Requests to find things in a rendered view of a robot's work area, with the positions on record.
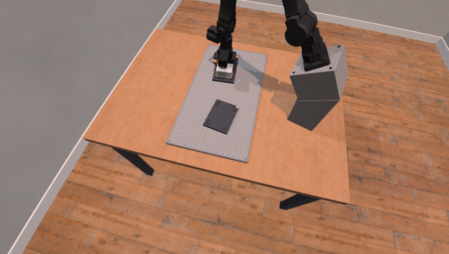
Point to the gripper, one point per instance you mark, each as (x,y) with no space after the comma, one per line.
(234,59)

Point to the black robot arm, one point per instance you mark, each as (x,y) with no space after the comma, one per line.
(301,31)

